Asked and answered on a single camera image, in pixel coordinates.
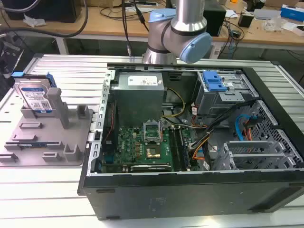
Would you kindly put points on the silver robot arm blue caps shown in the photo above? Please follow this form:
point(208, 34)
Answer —
point(171, 33)

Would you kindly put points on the hard disk in blue carrier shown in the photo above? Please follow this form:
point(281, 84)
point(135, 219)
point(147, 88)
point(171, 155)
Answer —
point(35, 93)

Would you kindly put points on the grey power supply unit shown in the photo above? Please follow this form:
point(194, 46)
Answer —
point(137, 99)

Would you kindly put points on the green motherboard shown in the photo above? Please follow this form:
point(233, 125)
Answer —
point(140, 147)

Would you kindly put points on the CPU socket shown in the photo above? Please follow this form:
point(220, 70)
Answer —
point(154, 155)

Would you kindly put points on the black RAM slot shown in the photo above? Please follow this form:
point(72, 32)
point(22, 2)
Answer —
point(174, 149)

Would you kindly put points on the black expansion slot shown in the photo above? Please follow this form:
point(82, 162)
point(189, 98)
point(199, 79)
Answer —
point(150, 168)

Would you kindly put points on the blue drive bay latch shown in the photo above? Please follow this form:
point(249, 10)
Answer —
point(213, 82)

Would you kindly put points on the silver drive bay cage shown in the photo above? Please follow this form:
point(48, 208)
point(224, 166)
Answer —
point(221, 99)

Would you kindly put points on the black open PC case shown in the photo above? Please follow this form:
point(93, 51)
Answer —
point(190, 190)

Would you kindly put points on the wooden desk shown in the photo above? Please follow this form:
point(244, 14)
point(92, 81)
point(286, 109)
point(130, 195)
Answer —
point(152, 21)

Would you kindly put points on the grey parts rack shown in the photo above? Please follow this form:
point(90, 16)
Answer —
point(45, 142)

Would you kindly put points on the black speaker box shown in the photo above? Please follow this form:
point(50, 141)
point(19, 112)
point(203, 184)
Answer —
point(215, 20)

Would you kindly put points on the RAM stick on rack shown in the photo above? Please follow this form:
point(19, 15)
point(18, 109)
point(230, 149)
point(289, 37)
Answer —
point(32, 144)

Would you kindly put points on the black box on desk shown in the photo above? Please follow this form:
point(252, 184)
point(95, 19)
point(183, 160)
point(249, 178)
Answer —
point(245, 19)

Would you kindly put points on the black monitor base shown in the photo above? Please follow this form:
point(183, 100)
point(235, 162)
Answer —
point(42, 9)

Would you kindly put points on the black equipment at edge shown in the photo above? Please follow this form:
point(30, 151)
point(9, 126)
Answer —
point(7, 57)

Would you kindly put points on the blue white cardboard box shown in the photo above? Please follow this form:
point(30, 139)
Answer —
point(292, 12)

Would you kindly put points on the silver expansion slot bracket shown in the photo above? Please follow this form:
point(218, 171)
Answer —
point(249, 144)

